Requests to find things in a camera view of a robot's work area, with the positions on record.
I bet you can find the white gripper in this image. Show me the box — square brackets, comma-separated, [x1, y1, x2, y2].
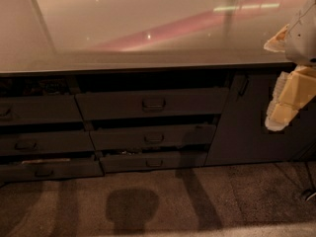
[264, 0, 316, 131]

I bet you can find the dark drawer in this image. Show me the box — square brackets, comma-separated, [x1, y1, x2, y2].
[0, 95, 81, 125]
[0, 159, 104, 183]
[0, 131, 94, 156]
[75, 88, 229, 120]
[100, 151, 207, 173]
[90, 123, 216, 150]

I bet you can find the dark cabinet door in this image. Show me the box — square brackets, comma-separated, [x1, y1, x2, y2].
[206, 72, 316, 165]

